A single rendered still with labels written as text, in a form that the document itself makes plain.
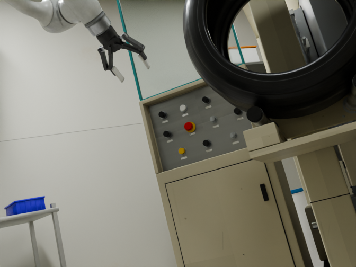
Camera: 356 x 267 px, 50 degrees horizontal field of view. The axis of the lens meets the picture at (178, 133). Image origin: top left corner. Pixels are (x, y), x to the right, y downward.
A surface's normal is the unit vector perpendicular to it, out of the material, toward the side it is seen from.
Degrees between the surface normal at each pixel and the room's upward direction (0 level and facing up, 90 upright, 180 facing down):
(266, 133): 90
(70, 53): 90
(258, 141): 90
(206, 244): 90
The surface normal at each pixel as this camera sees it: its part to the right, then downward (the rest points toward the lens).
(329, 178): -0.35, -0.11
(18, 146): 0.39, -0.29
